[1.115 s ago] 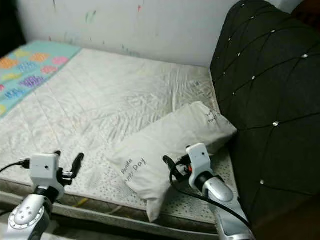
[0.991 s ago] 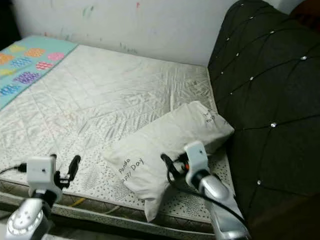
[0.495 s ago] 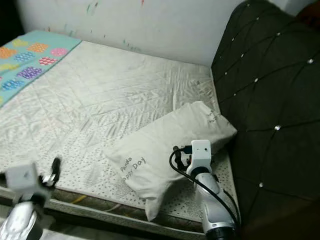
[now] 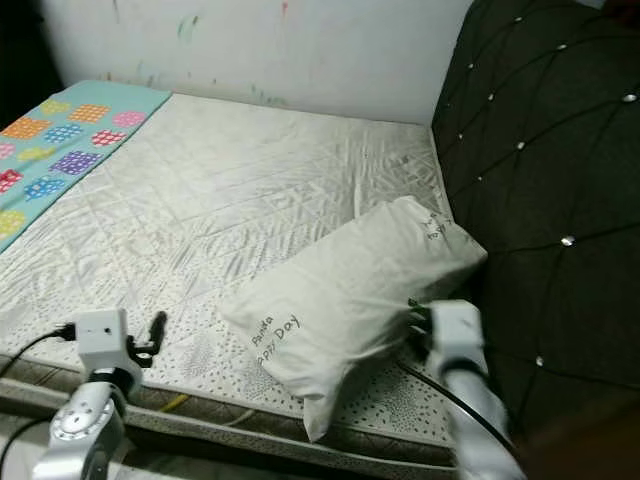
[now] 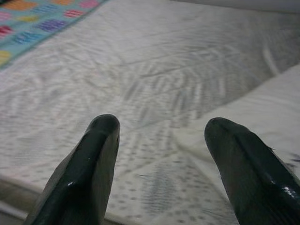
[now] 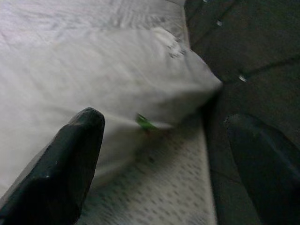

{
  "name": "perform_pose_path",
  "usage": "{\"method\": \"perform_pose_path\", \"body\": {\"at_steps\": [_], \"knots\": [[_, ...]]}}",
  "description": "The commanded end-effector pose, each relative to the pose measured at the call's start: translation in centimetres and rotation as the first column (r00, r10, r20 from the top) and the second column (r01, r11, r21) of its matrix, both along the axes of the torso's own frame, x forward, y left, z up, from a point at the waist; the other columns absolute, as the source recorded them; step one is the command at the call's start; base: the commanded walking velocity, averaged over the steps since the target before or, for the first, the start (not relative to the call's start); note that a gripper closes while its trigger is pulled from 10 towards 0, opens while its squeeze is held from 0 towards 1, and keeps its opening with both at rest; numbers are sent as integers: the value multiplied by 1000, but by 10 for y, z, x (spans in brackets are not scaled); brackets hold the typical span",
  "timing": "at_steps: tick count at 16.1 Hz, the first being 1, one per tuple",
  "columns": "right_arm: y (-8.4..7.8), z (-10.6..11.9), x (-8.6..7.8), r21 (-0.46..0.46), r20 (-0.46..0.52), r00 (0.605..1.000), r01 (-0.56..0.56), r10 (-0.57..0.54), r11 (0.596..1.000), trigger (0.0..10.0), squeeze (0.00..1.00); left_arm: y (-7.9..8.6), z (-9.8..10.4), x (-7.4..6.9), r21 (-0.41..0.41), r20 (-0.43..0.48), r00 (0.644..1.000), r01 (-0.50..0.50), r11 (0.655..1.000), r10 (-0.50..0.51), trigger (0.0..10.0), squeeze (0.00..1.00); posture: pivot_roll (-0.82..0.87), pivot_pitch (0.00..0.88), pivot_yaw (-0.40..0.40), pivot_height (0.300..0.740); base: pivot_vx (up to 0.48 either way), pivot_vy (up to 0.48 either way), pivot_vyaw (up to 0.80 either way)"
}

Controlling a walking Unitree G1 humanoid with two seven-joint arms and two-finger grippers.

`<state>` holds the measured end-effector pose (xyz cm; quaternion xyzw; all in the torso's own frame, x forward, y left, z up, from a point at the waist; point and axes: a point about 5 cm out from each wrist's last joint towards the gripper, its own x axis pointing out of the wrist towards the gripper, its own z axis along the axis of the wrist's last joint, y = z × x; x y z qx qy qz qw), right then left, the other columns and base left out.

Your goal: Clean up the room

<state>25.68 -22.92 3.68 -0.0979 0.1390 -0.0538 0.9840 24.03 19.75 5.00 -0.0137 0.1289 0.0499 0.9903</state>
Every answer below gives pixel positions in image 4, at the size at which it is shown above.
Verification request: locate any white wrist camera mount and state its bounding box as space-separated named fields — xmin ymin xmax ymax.
xmin=427 ymin=297 xmax=487 ymax=374
xmin=75 ymin=307 xmax=132 ymax=372

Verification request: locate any white printed pillow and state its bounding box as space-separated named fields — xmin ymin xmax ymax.
xmin=221 ymin=194 xmax=490 ymax=444

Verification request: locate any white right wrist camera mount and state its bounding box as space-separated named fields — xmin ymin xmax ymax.
xmin=427 ymin=297 xmax=487 ymax=374

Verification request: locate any teal blanket with dotted shapes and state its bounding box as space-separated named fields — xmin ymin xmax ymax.
xmin=0 ymin=80 xmax=174 ymax=252

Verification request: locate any grey quilted mattress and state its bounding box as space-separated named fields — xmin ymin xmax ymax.
xmin=0 ymin=80 xmax=488 ymax=473

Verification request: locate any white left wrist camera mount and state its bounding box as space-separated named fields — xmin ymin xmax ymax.
xmin=75 ymin=307 xmax=132 ymax=372

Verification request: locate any dark tufted headboard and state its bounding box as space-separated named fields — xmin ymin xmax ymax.
xmin=431 ymin=0 xmax=640 ymax=480

